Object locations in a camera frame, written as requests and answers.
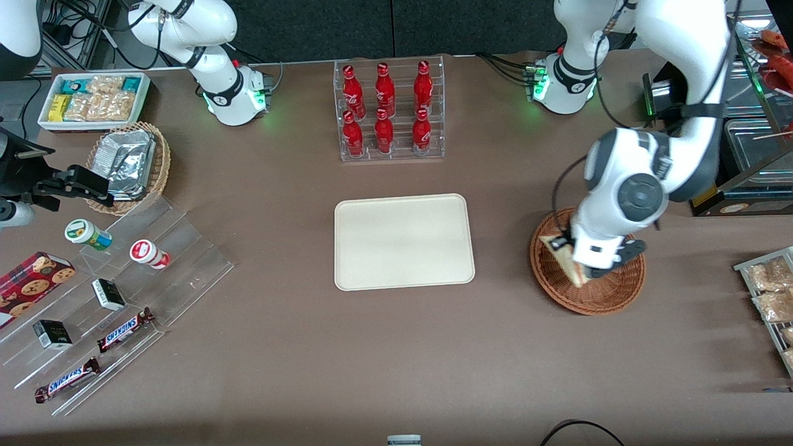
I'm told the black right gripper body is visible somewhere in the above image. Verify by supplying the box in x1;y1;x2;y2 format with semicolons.
0;127;56;203

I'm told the triangular sandwich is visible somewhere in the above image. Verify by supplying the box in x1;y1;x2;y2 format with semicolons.
538;232;590;289

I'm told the brown wicker basket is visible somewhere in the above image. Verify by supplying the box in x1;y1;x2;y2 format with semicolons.
529;208;647;317

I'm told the light wicker basket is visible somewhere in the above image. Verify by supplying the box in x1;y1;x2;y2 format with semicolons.
85;121;172;217

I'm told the tray of packaged snacks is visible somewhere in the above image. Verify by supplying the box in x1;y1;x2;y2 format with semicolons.
733;246;793;380

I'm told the cream plastic serving tray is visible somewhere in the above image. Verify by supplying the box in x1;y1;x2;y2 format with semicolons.
334;193;476;292

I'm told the silver foil packet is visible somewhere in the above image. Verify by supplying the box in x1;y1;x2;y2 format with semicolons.
95;129;156;201

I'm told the green lid sunflower cup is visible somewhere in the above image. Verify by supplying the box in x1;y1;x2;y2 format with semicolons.
64;219;114;251

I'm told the white plastic snack bin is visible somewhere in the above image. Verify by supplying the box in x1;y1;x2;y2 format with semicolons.
37;72;152;133

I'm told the clear cracker snack pack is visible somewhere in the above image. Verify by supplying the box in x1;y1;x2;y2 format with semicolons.
64;93;100;122
96;92;136;122
87;76;125;95

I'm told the red lid yogurt cup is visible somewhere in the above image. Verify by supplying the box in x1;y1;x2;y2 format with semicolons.
129;239;172;270

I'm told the small black carton box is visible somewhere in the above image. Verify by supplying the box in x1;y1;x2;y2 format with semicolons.
32;319;74;351
91;278;127;312

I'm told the red chocolate cookie box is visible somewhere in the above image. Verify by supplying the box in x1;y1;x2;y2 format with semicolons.
0;251;77;330

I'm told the clear acrylic stepped stand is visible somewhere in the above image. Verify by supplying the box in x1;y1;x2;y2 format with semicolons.
0;196;235;417

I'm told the glass food warmer case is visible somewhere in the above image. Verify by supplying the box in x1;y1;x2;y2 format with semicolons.
690;12;793;217

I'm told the Snickers chocolate bar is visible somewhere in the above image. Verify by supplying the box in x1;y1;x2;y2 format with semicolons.
96;307;156;354
34;357;102;404

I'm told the black box with green light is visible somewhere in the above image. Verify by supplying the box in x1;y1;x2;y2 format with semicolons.
642;73;682;121

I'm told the red cola bottle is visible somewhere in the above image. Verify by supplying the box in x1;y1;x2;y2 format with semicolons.
374;108;395;154
374;62;396;117
414;60;434;115
342;64;366;120
412;108;432;154
342;110;365;158

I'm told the steel food pan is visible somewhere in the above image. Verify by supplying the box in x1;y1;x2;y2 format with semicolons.
724;118;793;186

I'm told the clear acrylic bottle rack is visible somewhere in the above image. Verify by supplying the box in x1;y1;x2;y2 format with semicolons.
333;55;447;163

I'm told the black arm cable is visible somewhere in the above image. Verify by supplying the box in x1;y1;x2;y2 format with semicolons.
551;155;598;245

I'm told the aluminium frame profile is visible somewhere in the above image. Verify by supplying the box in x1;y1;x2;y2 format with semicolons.
57;0;113;69

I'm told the black looped cable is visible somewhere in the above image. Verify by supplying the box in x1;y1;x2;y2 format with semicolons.
539;420;626;446

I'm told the black base cable bundle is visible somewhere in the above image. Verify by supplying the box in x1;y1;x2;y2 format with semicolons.
476;53;535;85

